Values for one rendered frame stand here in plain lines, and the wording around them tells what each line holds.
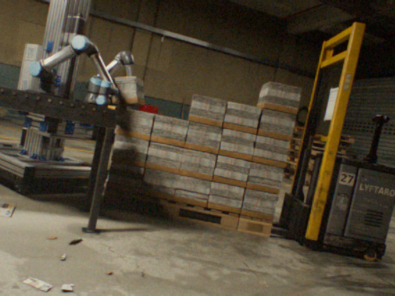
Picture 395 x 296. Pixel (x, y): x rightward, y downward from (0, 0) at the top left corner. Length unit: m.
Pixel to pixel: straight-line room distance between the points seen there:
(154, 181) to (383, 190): 1.88
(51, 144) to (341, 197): 2.51
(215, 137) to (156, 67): 6.97
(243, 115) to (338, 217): 1.14
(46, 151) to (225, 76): 7.55
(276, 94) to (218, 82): 7.30
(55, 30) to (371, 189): 3.00
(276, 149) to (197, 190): 0.74
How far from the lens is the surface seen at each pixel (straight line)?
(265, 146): 3.36
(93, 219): 2.64
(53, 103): 2.53
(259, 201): 3.41
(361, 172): 3.46
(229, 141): 3.32
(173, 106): 10.23
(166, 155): 3.30
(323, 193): 3.33
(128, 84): 3.40
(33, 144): 3.83
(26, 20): 10.05
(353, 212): 3.48
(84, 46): 3.20
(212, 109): 3.31
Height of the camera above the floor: 0.80
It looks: 3 degrees down
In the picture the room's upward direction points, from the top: 12 degrees clockwise
